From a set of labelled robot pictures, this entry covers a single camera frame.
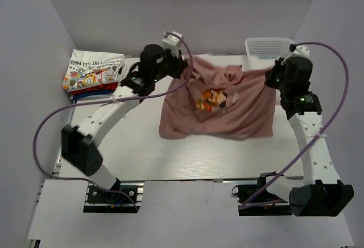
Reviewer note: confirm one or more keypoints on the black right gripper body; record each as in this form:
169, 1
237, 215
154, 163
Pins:
276, 79

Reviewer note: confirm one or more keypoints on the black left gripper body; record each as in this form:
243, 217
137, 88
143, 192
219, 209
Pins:
170, 65

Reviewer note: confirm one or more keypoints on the pink pixel-print t-shirt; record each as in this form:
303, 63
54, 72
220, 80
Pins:
226, 102

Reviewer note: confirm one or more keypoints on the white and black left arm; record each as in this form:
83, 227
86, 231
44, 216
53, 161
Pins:
79, 144

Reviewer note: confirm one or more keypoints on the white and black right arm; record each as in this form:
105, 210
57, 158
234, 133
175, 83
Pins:
322, 192

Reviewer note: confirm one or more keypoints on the white plastic mesh basket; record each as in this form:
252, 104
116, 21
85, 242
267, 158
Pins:
262, 52

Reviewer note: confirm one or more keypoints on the red folded t-shirt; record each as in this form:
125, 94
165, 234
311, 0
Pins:
110, 86

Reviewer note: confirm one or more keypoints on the white cartoon-print folded t-shirt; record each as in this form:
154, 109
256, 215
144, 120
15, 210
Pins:
87, 69

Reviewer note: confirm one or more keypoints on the blue folded t-shirt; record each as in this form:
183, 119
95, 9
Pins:
93, 95

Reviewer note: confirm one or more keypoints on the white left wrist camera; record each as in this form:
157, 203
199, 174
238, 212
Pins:
171, 41

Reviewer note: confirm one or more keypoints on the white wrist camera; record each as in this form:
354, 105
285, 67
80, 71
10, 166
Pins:
297, 50
171, 41

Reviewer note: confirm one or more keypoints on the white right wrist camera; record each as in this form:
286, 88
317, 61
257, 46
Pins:
297, 50

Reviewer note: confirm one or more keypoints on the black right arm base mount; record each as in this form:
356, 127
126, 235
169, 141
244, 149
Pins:
265, 204

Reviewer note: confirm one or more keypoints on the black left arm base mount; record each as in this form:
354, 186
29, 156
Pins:
97, 201

